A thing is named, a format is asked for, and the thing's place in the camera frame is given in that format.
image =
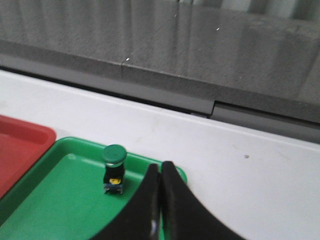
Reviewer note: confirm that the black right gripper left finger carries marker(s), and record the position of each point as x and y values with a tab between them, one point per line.
140	218

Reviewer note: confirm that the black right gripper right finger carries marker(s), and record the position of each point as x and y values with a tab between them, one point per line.
184	217

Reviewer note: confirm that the green mushroom push button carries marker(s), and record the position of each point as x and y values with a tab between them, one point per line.
114	157

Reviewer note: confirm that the green plastic tray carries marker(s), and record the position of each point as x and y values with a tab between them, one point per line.
62	196

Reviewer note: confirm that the red plastic tray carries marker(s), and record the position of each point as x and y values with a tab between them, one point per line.
22	143

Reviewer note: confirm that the grey granite counter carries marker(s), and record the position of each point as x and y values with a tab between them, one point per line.
244	68

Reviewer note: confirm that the white pleated curtain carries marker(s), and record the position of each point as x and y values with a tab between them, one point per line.
307	10

